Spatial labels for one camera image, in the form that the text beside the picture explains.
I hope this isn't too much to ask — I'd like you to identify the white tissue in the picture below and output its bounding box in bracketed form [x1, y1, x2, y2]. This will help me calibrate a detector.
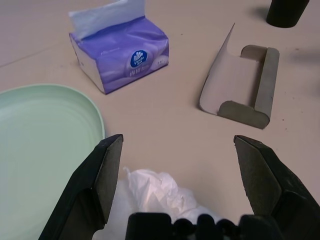
[109, 166, 226, 240]

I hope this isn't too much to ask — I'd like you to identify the black cup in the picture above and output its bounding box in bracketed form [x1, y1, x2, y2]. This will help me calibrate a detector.
[266, 0, 311, 28]

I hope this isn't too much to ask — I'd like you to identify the grey glasses case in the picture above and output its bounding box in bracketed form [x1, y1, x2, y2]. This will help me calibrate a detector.
[199, 22, 280, 130]

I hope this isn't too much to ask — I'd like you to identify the purple tissue pack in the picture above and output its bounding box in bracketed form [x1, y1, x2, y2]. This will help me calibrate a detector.
[68, 0, 170, 95]

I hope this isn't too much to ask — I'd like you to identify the light green plate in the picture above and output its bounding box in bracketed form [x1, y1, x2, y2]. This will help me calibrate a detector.
[0, 83, 106, 218]

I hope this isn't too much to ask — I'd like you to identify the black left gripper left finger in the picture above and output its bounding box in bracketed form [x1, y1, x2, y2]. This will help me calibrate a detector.
[38, 133, 124, 240]

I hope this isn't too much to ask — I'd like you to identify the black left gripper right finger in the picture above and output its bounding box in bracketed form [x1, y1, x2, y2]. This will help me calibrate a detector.
[233, 134, 320, 240]

